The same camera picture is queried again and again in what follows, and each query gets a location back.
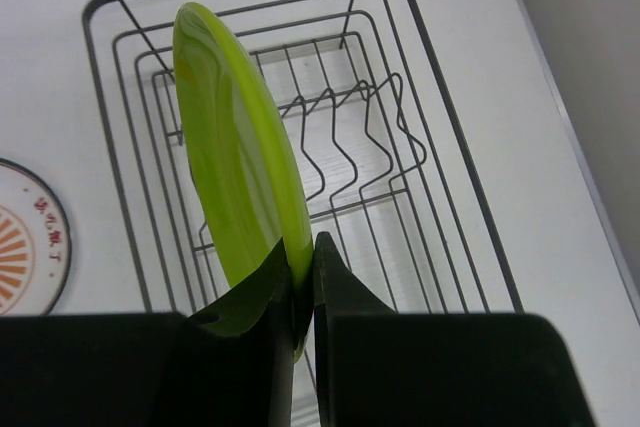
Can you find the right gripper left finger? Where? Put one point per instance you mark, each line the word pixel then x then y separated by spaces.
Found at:
pixel 232 362

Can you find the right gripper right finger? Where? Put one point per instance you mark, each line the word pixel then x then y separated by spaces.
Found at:
pixel 354 347

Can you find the green plate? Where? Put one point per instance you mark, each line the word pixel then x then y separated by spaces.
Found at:
pixel 240 156

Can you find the white plate orange sunburst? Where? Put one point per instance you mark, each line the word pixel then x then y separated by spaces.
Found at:
pixel 36 243

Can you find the grey wire dish rack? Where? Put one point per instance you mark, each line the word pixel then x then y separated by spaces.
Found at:
pixel 386 167

